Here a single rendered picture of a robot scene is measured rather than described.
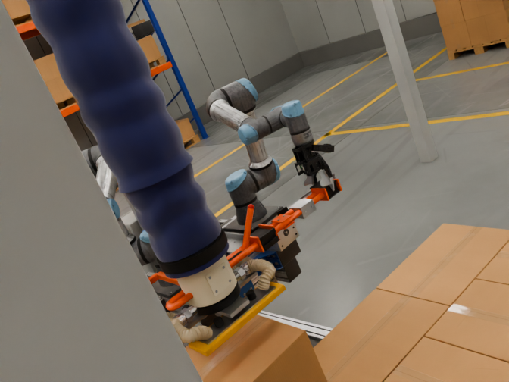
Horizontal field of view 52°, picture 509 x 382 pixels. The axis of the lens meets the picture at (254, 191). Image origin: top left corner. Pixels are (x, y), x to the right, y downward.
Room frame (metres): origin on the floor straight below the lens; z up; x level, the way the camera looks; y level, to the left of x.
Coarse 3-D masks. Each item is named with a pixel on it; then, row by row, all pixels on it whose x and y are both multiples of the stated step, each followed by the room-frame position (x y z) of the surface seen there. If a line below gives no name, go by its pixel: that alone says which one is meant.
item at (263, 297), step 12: (276, 288) 1.49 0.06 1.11; (252, 300) 1.47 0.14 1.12; (264, 300) 1.45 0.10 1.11; (240, 312) 1.43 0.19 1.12; (252, 312) 1.41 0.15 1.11; (216, 324) 1.39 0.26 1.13; (228, 324) 1.39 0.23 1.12; (240, 324) 1.38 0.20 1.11; (216, 336) 1.35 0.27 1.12; (228, 336) 1.35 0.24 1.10; (192, 348) 1.37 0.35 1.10; (204, 348) 1.33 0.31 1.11; (216, 348) 1.33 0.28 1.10
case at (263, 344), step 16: (256, 320) 1.63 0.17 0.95; (272, 320) 1.59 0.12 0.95; (240, 336) 1.58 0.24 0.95; (256, 336) 1.54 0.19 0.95; (272, 336) 1.50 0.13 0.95; (288, 336) 1.46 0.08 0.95; (304, 336) 1.45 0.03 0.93; (192, 352) 1.60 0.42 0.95; (224, 352) 1.52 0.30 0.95; (240, 352) 1.48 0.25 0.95; (256, 352) 1.45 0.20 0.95; (272, 352) 1.41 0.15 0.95; (288, 352) 1.40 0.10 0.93; (304, 352) 1.44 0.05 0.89; (208, 368) 1.47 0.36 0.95; (224, 368) 1.44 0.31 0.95; (240, 368) 1.40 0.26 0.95; (256, 368) 1.37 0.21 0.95; (272, 368) 1.36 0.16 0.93; (288, 368) 1.39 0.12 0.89; (304, 368) 1.42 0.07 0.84; (320, 368) 1.45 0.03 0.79
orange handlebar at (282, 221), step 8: (280, 216) 1.74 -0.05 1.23; (288, 216) 1.71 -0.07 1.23; (296, 216) 1.72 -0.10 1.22; (272, 224) 1.71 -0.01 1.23; (280, 224) 1.68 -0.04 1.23; (288, 224) 1.70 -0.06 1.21; (240, 248) 1.63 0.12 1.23; (248, 248) 1.60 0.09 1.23; (256, 248) 1.61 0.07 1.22; (232, 256) 1.60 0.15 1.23; (240, 256) 1.57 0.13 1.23; (232, 264) 1.55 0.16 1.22; (160, 272) 1.70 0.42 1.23; (152, 280) 1.69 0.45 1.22; (168, 280) 1.63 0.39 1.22; (176, 280) 1.58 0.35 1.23; (176, 296) 1.47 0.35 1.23; (184, 296) 1.45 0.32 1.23; (192, 296) 1.45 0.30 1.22; (168, 304) 1.44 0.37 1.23; (176, 304) 1.42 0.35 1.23
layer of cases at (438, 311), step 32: (448, 224) 2.43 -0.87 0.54; (416, 256) 2.27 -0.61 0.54; (448, 256) 2.15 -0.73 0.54; (480, 256) 2.05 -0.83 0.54; (384, 288) 2.12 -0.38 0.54; (416, 288) 2.02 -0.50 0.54; (448, 288) 1.93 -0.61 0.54; (480, 288) 1.84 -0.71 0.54; (352, 320) 1.99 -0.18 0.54; (384, 320) 1.90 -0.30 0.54; (416, 320) 1.82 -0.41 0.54; (448, 320) 1.74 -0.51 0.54; (480, 320) 1.66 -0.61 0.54; (320, 352) 1.86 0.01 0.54; (352, 352) 1.78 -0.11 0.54; (384, 352) 1.71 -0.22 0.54; (416, 352) 1.64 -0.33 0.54; (448, 352) 1.57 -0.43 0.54; (480, 352) 1.51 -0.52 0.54
